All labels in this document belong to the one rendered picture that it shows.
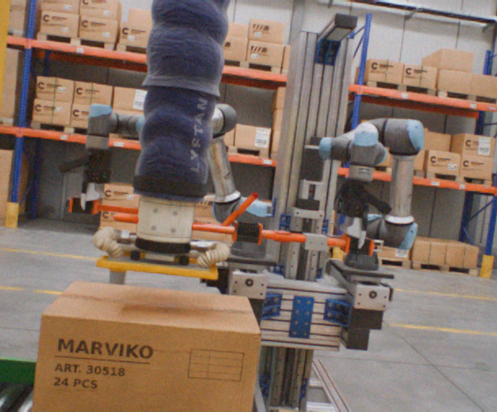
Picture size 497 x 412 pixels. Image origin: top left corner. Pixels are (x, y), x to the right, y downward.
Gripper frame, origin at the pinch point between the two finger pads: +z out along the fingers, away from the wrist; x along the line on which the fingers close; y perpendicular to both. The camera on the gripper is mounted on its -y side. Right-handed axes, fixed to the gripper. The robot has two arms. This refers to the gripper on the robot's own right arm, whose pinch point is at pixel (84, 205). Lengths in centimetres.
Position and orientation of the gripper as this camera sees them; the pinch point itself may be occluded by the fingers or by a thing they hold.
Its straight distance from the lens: 192.2
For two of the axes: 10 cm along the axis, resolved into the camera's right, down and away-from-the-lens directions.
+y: 9.9, 1.1, 1.2
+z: -1.2, 9.9, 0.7
